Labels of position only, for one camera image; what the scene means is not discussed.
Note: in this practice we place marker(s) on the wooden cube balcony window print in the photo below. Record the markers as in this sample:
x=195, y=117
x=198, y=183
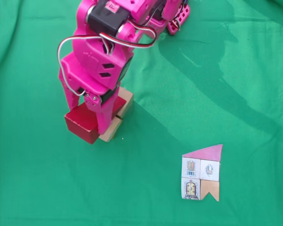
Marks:
x=128, y=99

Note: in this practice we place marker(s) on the paper house picture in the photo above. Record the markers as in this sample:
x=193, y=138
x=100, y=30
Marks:
x=191, y=169

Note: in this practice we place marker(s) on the green cloth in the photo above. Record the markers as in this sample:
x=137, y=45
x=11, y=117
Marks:
x=37, y=188

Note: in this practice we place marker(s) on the wooden cube round window print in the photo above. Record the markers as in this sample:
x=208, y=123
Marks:
x=109, y=134

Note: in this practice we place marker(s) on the red wooden roof block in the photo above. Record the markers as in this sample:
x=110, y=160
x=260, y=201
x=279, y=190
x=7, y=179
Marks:
x=80, y=122

